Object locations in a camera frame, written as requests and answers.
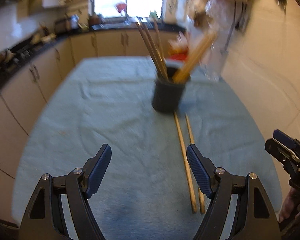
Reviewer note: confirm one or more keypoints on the grey-green table cloth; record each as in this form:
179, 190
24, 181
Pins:
144, 193

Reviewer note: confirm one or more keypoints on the beige kitchen base cabinets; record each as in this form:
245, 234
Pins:
28, 85

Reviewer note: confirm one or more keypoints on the red cloth at window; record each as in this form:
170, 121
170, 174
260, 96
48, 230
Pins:
121, 7

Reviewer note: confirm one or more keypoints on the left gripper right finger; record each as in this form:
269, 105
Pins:
254, 215

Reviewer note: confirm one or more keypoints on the clear glass mug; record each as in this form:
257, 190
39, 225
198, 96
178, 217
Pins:
213, 61

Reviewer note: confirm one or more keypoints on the hanging plastic bags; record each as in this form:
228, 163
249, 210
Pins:
229, 13

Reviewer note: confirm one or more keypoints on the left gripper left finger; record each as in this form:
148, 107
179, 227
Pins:
44, 216

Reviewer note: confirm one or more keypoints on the person's right hand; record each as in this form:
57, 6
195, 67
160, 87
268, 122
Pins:
290, 206

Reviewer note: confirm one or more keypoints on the black utensil holder cup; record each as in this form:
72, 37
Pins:
167, 94

